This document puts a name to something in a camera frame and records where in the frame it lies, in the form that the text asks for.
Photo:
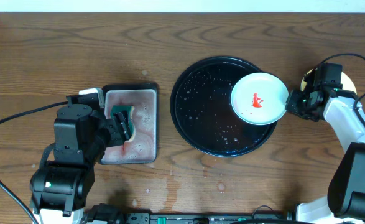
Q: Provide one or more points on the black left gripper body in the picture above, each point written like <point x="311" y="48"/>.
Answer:
<point x="115" y="129"/>

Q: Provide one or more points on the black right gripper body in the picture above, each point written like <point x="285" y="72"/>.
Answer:
<point x="299" y="104"/>

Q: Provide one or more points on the green and yellow sponge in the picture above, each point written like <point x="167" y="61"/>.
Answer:
<point x="122" y="114"/>

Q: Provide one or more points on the yellow plate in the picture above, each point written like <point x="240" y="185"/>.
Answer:
<point x="307" y="84"/>

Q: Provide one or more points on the mint plate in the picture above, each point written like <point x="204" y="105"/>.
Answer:
<point x="259" y="98"/>

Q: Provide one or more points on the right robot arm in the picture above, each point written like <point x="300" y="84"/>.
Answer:
<point x="345" y="200"/>

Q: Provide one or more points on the black rectangular soapy tray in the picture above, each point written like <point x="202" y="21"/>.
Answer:
<point x="142" y="146"/>

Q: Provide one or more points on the black round serving tray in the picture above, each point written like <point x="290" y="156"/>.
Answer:
<point x="201" y="110"/>

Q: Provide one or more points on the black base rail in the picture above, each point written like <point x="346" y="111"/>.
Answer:
<point x="107" y="214"/>

